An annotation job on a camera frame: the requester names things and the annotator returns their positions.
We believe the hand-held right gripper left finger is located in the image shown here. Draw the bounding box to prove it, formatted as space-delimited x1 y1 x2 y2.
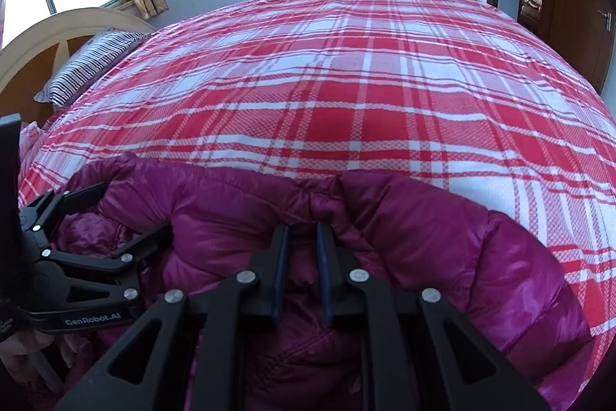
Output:
55 224 291 411

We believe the purple puffer jacket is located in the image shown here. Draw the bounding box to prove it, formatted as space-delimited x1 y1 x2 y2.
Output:
50 151 595 411

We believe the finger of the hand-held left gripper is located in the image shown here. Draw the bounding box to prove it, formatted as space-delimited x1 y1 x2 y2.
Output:
38 222 174 310
19 182 109 248

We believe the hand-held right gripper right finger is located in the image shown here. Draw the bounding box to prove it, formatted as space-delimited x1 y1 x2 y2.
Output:
315 221 552 411

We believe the striped pillow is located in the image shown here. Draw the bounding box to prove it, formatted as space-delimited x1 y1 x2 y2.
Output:
33 30 152 108

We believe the red plaid bed sheet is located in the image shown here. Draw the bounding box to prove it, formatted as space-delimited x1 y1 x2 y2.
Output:
17 0 616 393

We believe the brown wooden door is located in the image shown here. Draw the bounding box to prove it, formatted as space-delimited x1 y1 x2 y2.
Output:
536 0 616 96

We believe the pink floral quilt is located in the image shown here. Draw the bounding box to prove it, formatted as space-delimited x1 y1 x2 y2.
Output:
19 122 44 171

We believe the cream wooden bed headboard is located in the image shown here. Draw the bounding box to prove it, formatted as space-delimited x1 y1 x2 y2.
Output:
0 9 157 104

